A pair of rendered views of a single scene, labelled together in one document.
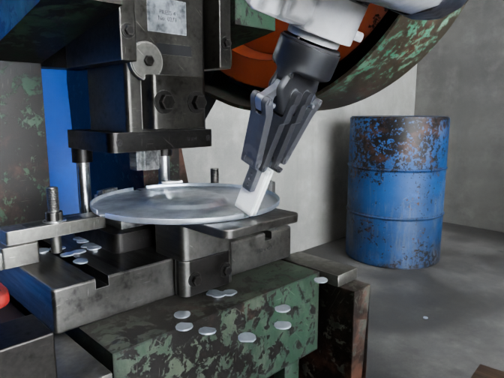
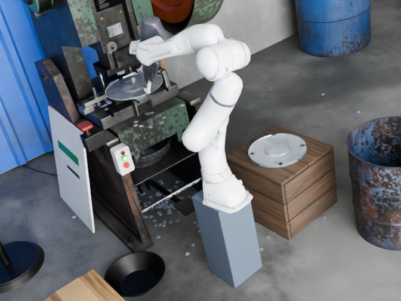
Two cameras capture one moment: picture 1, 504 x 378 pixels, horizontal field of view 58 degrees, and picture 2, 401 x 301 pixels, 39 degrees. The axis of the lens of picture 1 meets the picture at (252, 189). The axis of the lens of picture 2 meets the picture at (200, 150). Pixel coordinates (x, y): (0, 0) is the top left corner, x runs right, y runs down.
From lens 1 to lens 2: 210 cm
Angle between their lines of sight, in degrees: 26
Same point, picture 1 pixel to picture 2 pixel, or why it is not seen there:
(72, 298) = (105, 120)
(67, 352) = (107, 134)
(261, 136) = (141, 78)
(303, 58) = not seen: hidden behind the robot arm
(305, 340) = (184, 123)
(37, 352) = (101, 135)
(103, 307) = (114, 122)
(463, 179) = not seen: outside the picture
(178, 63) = (122, 42)
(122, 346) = (120, 132)
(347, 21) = not seen: hidden behind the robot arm
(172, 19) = (117, 30)
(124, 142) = (110, 71)
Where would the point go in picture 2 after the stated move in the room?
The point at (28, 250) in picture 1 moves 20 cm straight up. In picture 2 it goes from (91, 107) to (79, 70)
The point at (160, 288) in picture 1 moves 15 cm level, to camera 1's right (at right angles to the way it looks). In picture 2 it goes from (130, 114) to (159, 111)
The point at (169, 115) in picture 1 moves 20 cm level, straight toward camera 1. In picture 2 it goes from (122, 62) to (117, 79)
